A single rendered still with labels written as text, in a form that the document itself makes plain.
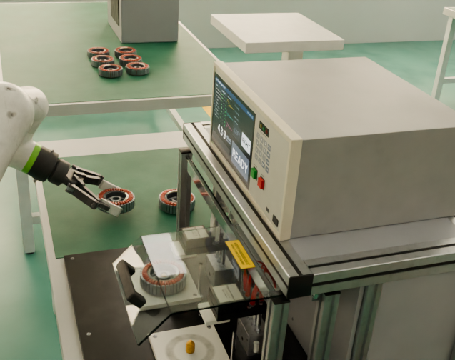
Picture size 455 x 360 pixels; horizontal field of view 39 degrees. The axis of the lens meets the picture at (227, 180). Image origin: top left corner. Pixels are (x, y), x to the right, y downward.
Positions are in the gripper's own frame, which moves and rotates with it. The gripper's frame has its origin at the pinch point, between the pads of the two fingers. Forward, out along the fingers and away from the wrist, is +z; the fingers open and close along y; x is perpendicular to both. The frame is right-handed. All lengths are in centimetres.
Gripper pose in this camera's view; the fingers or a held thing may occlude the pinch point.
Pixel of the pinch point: (114, 200)
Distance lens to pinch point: 194.4
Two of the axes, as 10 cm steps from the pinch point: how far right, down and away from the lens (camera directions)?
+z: 8.2, 4.5, 3.6
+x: 5.6, -7.7, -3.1
